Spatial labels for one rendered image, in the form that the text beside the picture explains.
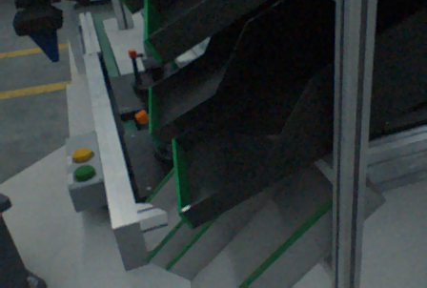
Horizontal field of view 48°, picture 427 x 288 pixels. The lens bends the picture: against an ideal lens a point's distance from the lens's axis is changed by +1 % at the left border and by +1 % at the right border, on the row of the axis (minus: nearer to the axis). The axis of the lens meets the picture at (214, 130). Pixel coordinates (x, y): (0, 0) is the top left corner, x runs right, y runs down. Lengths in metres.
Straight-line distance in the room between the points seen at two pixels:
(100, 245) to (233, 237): 0.40
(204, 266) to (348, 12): 0.42
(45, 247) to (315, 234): 0.65
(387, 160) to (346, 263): 0.53
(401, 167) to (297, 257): 0.55
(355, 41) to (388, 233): 0.62
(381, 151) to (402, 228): 0.14
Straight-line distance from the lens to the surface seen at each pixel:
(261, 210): 0.59
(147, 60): 1.20
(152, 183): 0.88
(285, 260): 0.48
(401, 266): 0.86
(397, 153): 0.97
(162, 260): 0.66
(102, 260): 0.92
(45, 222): 1.06
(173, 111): 0.61
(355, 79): 0.35
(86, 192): 0.95
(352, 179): 0.40
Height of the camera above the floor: 1.48
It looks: 30 degrees down
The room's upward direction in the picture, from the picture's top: 8 degrees counter-clockwise
